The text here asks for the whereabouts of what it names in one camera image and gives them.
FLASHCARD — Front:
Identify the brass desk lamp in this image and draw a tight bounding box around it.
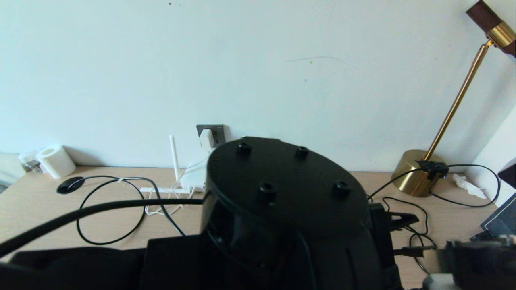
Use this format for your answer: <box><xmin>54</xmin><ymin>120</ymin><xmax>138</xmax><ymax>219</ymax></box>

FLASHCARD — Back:
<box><xmin>390</xmin><ymin>0</ymin><xmax>516</xmax><ymax>198</ymax></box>

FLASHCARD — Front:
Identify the black lamp base cord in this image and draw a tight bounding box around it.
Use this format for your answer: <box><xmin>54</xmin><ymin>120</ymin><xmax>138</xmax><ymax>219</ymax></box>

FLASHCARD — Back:
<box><xmin>429</xmin><ymin>164</ymin><xmax>500</xmax><ymax>209</ymax></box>

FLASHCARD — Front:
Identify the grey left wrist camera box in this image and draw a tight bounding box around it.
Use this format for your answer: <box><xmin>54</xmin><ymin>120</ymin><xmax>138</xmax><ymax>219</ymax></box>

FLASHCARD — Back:
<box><xmin>423</xmin><ymin>274</ymin><xmax>460</xmax><ymax>290</ymax></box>

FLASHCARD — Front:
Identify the thin white adapter cable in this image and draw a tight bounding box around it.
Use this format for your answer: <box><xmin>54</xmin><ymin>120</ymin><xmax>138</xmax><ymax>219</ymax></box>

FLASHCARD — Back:
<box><xmin>144</xmin><ymin>153</ymin><xmax>210</xmax><ymax>215</ymax></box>

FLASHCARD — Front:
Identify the white router with antennas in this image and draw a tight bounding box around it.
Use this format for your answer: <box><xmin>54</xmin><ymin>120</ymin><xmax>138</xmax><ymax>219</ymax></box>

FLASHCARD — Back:
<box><xmin>140</xmin><ymin>135</ymin><xmax>212</xmax><ymax>195</ymax></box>

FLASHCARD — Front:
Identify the grey wall socket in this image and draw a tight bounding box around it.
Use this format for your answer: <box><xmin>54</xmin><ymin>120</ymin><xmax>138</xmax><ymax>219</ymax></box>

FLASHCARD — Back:
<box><xmin>196</xmin><ymin>124</ymin><xmax>225</xmax><ymax>147</ymax></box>

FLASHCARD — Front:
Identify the black round desk grommet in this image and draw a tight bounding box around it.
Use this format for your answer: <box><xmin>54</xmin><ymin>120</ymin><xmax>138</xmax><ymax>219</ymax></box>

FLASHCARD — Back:
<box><xmin>56</xmin><ymin>176</ymin><xmax>85</xmax><ymax>195</ymax></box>

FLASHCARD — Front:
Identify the black lamp cable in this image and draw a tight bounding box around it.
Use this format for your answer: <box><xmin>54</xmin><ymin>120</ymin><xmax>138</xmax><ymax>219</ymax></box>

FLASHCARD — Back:
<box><xmin>368</xmin><ymin>169</ymin><xmax>437</xmax><ymax>275</ymax></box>

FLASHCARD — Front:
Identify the black inline lamp switch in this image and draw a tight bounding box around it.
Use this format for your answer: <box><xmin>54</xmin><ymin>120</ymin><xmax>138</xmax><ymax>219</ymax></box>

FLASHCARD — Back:
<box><xmin>417</xmin><ymin>161</ymin><xmax>449</xmax><ymax>180</ymax></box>

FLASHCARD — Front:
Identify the dark teal printed box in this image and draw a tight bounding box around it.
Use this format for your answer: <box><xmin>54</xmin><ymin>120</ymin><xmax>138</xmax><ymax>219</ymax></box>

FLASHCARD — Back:
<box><xmin>480</xmin><ymin>193</ymin><xmax>516</xmax><ymax>239</ymax></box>

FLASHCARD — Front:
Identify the small clear plastic container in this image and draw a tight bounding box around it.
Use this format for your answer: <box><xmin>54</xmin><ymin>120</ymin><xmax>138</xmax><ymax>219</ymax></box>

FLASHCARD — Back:
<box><xmin>18</xmin><ymin>150</ymin><xmax>42</xmax><ymax>174</ymax></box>

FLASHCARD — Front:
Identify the crumpled white tissue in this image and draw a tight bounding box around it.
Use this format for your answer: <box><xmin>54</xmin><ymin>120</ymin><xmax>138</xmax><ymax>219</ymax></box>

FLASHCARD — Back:
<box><xmin>451</xmin><ymin>174</ymin><xmax>487</xmax><ymax>200</ymax></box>

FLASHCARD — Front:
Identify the black ethernet cable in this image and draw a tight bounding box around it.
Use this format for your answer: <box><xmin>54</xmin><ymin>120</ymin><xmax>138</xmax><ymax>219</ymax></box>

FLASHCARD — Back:
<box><xmin>67</xmin><ymin>175</ymin><xmax>187</xmax><ymax>245</ymax></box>

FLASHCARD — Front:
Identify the white toilet paper roll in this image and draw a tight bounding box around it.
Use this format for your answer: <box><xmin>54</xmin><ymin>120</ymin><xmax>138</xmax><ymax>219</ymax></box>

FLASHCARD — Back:
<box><xmin>36</xmin><ymin>145</ymin><xmax>76</xmax><ymax>179</ymax></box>

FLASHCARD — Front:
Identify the black cable with silver connector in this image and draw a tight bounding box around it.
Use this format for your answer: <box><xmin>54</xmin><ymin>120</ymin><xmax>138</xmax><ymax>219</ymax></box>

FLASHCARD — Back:
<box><xmin>381</xmin><ymin>197</ymin><xmax>428</xmax><ymax>235</ymax></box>

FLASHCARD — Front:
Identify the white power adapter block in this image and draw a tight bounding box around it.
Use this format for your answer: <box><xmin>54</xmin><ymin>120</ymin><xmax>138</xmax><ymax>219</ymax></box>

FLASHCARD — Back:
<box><xmin>199</xmin><ymin>129</ymin><xmax>214</xmax><ymax>150</ymax></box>

